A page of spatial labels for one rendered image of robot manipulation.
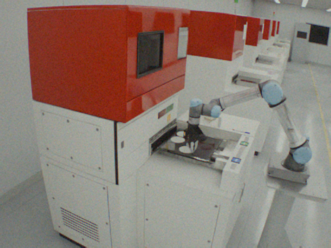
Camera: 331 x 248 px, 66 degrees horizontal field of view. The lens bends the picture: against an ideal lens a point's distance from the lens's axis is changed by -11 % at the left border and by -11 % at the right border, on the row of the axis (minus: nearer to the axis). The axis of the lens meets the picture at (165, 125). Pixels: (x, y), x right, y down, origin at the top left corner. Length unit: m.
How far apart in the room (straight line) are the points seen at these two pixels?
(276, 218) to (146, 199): 0.95
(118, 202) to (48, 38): 1.06
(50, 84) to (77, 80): 0.23
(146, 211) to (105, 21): 1.25
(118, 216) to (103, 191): 0.19
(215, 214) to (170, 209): 0.30
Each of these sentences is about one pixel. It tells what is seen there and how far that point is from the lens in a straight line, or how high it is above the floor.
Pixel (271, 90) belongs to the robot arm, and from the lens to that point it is 1.63.
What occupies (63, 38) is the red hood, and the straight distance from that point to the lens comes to 1.62.
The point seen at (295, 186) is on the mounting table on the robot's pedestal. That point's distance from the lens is 1.92.
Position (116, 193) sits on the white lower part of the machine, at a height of 0.76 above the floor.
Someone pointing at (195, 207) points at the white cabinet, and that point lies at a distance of 1.77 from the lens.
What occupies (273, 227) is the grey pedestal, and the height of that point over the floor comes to 0.38.
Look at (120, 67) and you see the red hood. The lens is 1.39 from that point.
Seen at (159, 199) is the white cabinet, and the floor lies 0.65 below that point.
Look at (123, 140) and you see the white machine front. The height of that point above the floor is 1.09.
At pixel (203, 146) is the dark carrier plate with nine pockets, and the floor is 0.90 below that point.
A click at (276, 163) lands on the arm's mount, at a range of 1.98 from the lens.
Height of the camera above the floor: 1.80
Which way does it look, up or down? 23 degrees down
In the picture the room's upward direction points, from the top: 3 degrees clockwise
